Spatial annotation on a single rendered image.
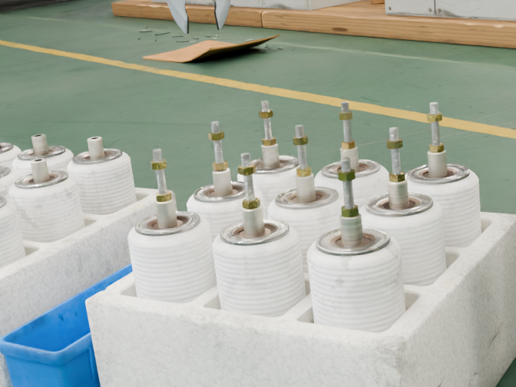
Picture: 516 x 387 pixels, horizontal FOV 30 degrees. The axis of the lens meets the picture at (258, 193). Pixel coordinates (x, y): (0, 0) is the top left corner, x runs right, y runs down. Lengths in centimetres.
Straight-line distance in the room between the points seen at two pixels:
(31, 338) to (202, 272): 27
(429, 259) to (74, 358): 43
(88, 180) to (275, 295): 50
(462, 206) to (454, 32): 252
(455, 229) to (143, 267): 37
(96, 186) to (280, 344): 54
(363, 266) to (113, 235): 54
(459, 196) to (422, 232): 12
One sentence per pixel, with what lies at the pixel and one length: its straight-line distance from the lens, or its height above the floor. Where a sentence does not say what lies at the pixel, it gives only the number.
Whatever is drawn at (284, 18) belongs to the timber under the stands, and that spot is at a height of 5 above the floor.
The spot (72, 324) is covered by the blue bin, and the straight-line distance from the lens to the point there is 131.
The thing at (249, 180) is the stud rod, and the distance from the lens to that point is 102.
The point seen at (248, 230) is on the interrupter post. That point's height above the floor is 26.
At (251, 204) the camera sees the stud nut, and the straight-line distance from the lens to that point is 103.
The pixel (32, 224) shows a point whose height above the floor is 20.
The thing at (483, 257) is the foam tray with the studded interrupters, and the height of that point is 18.
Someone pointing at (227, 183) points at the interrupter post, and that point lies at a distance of 119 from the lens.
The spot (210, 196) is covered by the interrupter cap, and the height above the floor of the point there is 25.
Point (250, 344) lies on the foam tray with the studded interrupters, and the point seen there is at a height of 16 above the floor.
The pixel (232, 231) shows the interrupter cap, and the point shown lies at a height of 25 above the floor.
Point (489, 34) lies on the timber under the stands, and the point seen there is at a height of 4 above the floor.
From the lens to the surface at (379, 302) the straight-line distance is 97.
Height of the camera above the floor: 60
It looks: 17 degrees down
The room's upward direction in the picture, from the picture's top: 7 degrees counter-clockwise
